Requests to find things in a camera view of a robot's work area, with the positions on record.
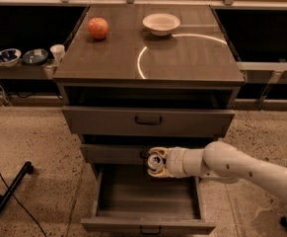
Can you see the black stand leg left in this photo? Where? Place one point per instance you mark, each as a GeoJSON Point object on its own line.
{"type": "Point", "coordinates": [27, 168]}

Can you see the grey drawer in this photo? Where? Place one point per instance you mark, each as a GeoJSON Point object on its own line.
{"type": "Point", "coordinates": [115, 154]}
{"type": "Point", "coordinates": [131, 202]}
{"type": "Point", "coordinates": [148, 122]}

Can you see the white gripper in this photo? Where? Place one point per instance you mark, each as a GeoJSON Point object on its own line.
{"type": "Point", "coordinates": [176, 162]}

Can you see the grey side shelf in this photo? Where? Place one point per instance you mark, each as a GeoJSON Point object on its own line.
{"type": "Point", "coordinates": [23, 71]}
{"type": "Point", "coordinates": [265, 72]}

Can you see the bottom grey drawer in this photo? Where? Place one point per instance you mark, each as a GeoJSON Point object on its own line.
{"type": "Point", "coordinates": [131, 202]}

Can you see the grey side shelf right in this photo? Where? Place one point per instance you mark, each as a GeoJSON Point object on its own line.
{"type": "Point", "coordinates": [265, 72]}

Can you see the white bowl on counter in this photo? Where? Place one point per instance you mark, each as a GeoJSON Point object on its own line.
{"type": "Point", "coordinates": [161, 24]}

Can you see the dark blue bowl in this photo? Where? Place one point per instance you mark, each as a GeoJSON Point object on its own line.
{"type": "Point", "coordinates": [35, 57]}

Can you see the grey drawer cabinet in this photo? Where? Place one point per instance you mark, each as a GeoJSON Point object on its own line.
{"type": "Point", "coordinates": [192, 68]}

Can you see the top grey drawer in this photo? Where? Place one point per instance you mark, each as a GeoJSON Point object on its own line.
{"type": "Point", "coordinates": [148, 122]}

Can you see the grey side shelf left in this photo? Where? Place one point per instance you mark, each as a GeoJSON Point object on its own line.
{"type": "Point", "coordinates": [23, 71]}

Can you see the middle grey drawer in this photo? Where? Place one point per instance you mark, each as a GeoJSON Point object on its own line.
{"type": "Point", "coordinates": [115, 154]}

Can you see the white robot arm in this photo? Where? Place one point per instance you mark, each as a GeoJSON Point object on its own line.
{"type": "Point", "coordinates": [220, 162]}

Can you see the red apple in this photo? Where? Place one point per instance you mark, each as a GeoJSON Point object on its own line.
{"type": "Point", "coordinates": [98, 28]}

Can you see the dark pepsi can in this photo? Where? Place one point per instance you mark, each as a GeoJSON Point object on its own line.
{"type": "Point", "coordinates": [155, 161]}

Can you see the blue white bowl left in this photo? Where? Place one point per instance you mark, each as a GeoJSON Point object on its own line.
{"type": "Point", "coordinates": [9, 57]}

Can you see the white paper cup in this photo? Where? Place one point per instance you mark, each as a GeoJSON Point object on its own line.
{"type": "Point", "coordinates": [58, 52]}

